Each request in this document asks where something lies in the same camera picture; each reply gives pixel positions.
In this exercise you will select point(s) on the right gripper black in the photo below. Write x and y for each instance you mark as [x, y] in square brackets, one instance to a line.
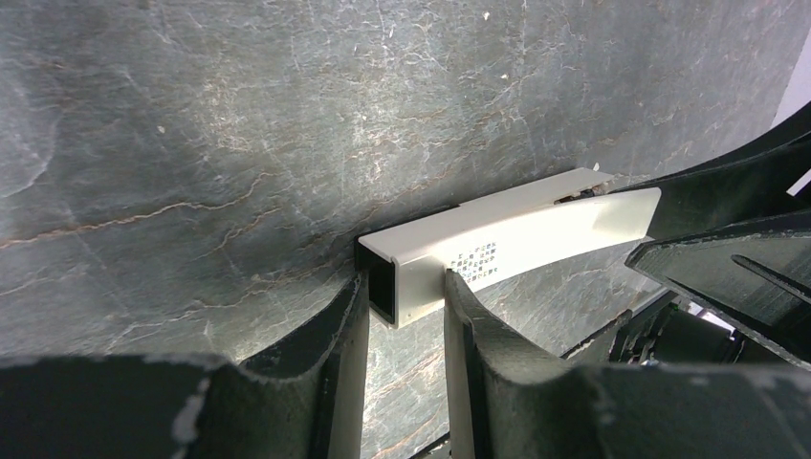
[754, 274]

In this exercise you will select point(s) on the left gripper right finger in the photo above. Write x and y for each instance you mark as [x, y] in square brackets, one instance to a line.
[509, 398]

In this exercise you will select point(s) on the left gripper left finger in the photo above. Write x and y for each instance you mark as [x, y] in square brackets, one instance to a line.
[301, 397]

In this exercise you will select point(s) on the white remote battery cover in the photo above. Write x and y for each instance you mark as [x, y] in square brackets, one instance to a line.
[501, 250]

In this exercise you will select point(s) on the white remote control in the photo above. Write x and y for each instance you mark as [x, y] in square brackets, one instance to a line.
[406, 262]

